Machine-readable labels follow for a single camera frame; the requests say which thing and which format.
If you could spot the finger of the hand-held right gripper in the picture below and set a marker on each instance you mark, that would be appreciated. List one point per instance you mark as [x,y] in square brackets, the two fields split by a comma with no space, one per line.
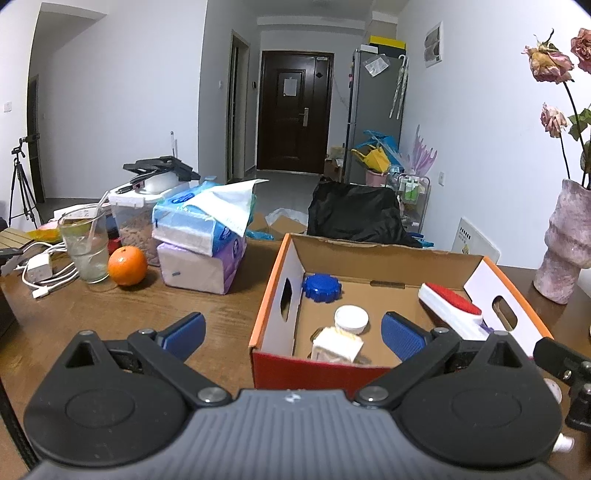
[554,357]

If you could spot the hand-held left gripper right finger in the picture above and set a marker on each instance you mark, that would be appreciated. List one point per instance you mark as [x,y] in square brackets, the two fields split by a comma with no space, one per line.
[402,339]

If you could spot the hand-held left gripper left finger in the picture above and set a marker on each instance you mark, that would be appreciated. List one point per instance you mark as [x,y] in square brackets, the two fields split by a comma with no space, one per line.
[185,333]

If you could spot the white plastic lid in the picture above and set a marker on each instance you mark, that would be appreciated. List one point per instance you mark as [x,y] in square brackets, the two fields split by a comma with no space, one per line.
[351,319]

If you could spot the red and white lint brush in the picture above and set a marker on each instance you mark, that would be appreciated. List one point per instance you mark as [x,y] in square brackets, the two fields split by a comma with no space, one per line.
[455,309]

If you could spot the cream labelled bottle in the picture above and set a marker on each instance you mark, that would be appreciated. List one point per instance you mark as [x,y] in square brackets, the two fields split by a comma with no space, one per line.
[334,346]

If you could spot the blue plastic lid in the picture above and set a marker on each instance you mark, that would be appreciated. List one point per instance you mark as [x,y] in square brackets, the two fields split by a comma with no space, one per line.
[322,287]

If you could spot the orange-edged cardboard box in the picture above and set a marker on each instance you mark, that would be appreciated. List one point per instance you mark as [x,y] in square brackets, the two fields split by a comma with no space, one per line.
[295,323]

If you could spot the small white round cap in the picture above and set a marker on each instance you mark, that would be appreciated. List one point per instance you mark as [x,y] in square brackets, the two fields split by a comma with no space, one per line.
[551,390]

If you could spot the white tube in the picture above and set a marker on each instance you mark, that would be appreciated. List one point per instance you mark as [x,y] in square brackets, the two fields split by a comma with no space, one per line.
[565,443]

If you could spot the purple tissue pack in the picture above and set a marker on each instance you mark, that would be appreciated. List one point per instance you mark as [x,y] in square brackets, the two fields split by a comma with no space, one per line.
[198,272]

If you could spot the orange fruit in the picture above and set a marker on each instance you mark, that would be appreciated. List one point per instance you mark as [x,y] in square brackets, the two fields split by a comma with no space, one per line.
[128,272]

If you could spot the blue tissue pack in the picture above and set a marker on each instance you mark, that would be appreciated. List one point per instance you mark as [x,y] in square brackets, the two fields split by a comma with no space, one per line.
[203,221]

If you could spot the pink ceramic vase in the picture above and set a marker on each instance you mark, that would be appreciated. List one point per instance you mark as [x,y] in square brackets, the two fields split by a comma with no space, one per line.
[565,244]

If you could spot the blue crumpled bags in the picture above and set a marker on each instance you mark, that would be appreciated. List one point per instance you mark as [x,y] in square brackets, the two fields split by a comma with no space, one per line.
[258,235]

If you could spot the white leaning board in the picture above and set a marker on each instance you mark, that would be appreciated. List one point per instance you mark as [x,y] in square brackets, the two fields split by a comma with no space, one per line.
[475,240]

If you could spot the clear container with white lid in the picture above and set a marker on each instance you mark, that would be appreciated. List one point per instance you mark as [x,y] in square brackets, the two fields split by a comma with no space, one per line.
[131,221]

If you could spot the glass cup with straw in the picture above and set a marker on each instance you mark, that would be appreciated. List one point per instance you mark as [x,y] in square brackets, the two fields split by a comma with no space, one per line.
[87,251]

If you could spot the black covered chair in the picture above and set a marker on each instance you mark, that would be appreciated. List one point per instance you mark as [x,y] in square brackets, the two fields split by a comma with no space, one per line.
[355,217]

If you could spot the open brown carton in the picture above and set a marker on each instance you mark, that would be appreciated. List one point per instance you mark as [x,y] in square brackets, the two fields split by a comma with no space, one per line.
[277,228]

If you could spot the metal trolley rack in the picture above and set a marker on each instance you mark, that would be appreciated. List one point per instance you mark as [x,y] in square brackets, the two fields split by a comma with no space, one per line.
[413,194]

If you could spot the white round appliance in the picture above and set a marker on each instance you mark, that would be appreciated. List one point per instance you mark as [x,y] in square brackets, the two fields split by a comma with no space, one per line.
[157,183]

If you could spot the white plastic bag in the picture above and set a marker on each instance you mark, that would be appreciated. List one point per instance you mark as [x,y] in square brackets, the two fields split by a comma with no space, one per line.
[286,216]

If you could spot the white charger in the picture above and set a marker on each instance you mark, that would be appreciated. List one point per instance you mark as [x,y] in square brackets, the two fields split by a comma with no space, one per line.
[39,270]

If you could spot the pink bucket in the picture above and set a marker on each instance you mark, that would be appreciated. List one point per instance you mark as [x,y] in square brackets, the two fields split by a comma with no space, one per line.
[376,177]

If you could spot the black folding stand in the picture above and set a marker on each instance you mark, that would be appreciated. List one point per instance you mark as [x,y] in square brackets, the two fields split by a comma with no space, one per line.
[159,167]

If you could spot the yellow packet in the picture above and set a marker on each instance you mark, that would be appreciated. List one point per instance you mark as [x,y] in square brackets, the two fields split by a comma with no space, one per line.
[44,235]

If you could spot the yellow bag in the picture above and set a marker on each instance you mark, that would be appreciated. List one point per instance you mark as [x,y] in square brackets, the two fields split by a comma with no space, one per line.
[375,158]

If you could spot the wooden slatted block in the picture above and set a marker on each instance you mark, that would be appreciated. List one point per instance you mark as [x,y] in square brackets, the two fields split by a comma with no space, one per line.
[14,237]

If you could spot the blue plastic bag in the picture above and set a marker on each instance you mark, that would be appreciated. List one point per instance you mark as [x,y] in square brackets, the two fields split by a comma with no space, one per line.
[381,143]

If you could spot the black tripod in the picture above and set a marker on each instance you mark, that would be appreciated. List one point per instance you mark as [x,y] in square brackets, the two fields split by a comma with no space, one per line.
[21,184]

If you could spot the grey refrigerator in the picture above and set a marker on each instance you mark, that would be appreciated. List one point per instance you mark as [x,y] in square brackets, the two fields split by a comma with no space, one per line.
[373,106]

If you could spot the dark brown door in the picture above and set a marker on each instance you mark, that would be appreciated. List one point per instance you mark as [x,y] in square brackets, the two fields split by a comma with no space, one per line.
[294,110]

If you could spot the folded pale umbrella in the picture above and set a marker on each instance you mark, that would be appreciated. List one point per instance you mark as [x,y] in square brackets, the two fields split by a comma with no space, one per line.
[399,87]

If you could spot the paper sheet on door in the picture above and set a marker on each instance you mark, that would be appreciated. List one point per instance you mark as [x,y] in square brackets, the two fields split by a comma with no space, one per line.
[290,87]

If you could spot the bunch of dried pink roses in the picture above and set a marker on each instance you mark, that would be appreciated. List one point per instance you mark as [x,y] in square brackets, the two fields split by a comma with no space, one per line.
[554,60]

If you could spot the yellow and black box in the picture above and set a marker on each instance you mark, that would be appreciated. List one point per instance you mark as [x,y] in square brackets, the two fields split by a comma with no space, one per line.
[388,41]

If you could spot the white wall socket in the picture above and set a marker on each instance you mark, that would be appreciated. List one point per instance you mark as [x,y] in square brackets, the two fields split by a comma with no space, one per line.
[441,179]

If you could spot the white wall panel box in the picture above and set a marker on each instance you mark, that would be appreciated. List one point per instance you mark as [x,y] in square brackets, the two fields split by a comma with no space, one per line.
[433,44]

